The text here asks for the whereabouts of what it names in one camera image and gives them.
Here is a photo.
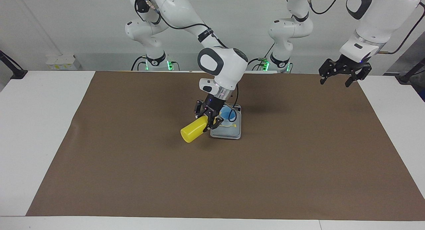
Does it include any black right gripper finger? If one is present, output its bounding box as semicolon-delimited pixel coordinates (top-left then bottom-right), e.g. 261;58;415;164
209;115;223;130
194;101;208;119

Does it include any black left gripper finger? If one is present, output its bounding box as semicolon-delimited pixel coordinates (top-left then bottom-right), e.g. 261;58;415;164
319;59;341;85
345;63;372;88

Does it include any light blue plastic cup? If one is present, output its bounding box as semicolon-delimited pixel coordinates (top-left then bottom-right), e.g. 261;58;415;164
219;105;237;121

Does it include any yellow squeeze bottle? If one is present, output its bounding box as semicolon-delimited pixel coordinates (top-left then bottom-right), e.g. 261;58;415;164
180;115;237;143

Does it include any silver digital kitchen scale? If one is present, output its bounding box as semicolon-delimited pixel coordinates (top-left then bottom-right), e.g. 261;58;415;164
210;103;242;140

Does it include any black clamp stand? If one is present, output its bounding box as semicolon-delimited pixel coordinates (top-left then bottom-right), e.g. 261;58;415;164
0;50;28;80
397;57;425;84

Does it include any brown paper table mat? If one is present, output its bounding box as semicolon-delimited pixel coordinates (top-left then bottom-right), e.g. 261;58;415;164
26;71;425;221

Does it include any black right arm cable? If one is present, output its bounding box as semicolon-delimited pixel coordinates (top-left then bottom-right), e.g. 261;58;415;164
134;0;239;121

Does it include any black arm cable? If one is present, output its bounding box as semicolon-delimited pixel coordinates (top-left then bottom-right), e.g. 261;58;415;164
134;0;239;121
304;0;425;54

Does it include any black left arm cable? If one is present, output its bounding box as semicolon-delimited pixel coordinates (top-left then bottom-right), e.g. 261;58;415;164
304;0;425;54

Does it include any black left base cable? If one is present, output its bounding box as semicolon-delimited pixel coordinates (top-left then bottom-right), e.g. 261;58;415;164
243;43;276;71

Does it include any black base cable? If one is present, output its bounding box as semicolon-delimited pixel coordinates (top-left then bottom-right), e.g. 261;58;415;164
131;56;148;71
243;43;276;71

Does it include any black right base cable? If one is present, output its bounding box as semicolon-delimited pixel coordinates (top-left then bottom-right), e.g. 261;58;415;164
131;56;148;71

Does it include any white wall socket strip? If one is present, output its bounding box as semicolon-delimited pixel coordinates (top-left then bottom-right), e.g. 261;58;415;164
46;54;77;70

